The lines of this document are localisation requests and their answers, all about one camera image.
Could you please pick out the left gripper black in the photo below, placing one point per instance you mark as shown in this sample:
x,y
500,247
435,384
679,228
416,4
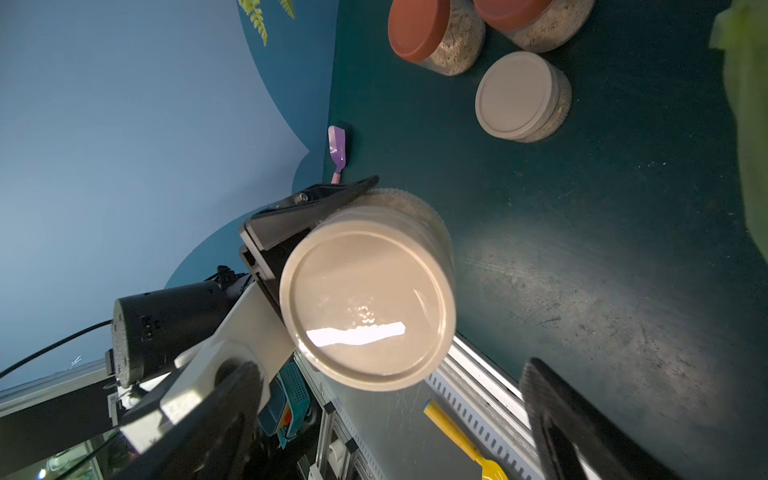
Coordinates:
x,y
176,345

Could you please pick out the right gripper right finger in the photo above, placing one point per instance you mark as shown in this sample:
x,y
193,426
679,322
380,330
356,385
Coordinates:
x,y
568,430

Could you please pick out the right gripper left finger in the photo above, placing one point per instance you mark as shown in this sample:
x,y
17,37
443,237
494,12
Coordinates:
x,y
212,441

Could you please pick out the clear oatmeal jar front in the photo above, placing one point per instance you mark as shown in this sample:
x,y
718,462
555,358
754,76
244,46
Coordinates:
x,y
384,282

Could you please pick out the beige jar lid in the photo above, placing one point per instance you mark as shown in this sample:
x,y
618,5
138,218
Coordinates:
x,y
367,306

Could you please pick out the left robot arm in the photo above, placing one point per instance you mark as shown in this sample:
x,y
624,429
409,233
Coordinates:
x,y
201,358

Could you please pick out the red lid oatmeal jar left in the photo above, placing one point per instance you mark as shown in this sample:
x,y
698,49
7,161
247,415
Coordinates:
x,y
443,36

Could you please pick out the red lid oatmeal jar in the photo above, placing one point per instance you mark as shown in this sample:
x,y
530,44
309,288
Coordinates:
x,y
537,26
443,36

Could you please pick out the beige lid oatmeal jar rear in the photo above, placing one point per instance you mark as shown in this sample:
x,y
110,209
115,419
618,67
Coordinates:
x,y
523,98

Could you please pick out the red lid oatmeal jar right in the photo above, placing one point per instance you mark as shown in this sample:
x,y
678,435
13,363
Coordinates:
x,y
537,26

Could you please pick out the purple pink toy spatula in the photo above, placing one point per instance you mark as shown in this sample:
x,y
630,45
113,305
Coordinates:
x,y
337,151

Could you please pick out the yellow toy scoop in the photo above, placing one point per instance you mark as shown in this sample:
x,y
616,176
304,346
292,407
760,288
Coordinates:
x,y
490,470

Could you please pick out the green toy tool left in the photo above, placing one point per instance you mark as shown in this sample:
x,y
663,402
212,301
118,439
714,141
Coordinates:
x,y
288,405

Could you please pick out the mesh bin green bag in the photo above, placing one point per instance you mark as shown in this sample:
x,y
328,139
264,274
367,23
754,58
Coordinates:
x,y
740,32

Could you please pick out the aluminium front rail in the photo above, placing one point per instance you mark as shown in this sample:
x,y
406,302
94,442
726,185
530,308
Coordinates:
x,y
386,435

